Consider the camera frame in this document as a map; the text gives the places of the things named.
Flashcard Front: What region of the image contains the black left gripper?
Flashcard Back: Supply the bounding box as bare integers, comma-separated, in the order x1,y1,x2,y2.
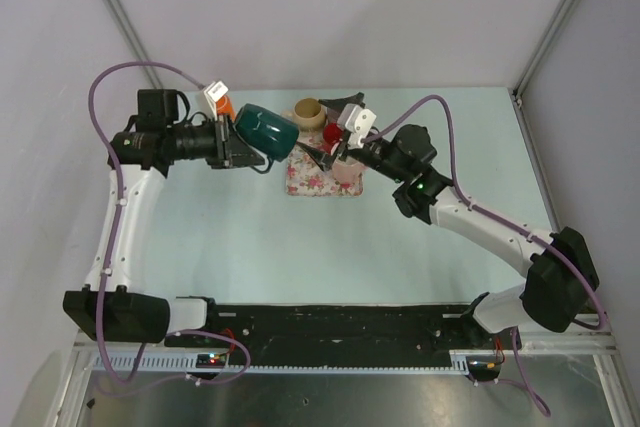
168,113,265,170

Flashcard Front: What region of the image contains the dark green mug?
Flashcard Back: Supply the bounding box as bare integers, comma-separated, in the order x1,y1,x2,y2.
234,103,299,174

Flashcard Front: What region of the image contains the pink ceramic mug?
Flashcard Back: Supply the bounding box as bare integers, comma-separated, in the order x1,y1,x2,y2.
332,159,365,185

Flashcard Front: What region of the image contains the orange mug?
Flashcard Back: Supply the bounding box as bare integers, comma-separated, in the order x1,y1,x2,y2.
215,95,236,121

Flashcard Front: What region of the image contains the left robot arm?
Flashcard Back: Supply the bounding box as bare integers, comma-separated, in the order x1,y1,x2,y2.
63,89,265,346

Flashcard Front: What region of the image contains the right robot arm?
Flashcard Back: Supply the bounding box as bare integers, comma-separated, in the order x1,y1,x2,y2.
303,93,607,348

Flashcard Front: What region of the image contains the floral pattern tray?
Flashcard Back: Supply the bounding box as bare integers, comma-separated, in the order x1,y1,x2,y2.
285,146,364,197

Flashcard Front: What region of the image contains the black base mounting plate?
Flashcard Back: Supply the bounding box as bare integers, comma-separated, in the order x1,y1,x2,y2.
164,304,522,351

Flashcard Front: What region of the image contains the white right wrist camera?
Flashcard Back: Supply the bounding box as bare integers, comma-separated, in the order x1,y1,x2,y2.
337,103,377,149

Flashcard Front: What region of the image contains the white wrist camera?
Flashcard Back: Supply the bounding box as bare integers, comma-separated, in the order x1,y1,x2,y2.
337,103,377,149
202,80,229,117

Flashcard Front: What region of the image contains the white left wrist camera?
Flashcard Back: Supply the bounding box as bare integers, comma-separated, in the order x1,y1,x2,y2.
202,80,229,117

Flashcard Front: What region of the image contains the aluminium frame rail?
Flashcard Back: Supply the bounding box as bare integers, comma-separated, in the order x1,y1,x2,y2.
72,311,621,356

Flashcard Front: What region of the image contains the grey slotted cable duct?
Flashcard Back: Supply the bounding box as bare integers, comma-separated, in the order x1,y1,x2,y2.
89,349,504,376

